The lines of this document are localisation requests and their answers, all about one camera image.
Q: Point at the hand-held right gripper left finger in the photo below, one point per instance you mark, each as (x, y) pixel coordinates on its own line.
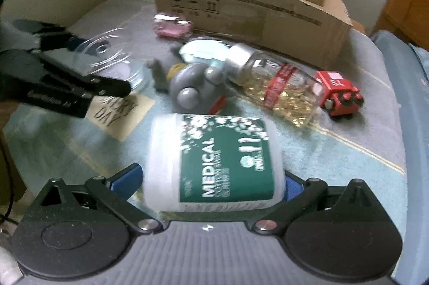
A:
(129, 182)

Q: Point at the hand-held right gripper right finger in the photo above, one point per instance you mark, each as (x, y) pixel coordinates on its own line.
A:
(291, 187)

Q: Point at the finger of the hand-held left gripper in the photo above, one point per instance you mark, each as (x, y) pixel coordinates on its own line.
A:
(100, 84)
(53, 37)

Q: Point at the clear round plastic dish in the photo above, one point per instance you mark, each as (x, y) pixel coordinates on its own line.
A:
(115, 69)

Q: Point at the white bottle with green label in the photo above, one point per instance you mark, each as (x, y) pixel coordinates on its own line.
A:
(214, 164)

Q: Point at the grey elephant toy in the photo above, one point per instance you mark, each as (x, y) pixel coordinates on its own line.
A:
(187, 84)

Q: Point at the pink clear small box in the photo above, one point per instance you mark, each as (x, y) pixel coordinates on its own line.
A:
(172, 27)

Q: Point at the clear pill bottle silver cap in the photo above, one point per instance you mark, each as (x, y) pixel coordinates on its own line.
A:
(278, 84)

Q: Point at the red toy car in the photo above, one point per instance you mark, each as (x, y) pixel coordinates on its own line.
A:
(340, 94)

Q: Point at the light blue oval case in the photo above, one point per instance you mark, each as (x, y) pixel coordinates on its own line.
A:
(201, 50)

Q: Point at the brown cardboard box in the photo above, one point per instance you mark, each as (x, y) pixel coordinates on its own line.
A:
(285, 24)

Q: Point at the yellow printed paper note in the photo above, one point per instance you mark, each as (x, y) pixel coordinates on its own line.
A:
(117, 119)

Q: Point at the light blue floral pillow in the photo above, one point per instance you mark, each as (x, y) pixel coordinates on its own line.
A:
(415, 137)

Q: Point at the wooden bed frame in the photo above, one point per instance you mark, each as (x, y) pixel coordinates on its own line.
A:
(358, 26)

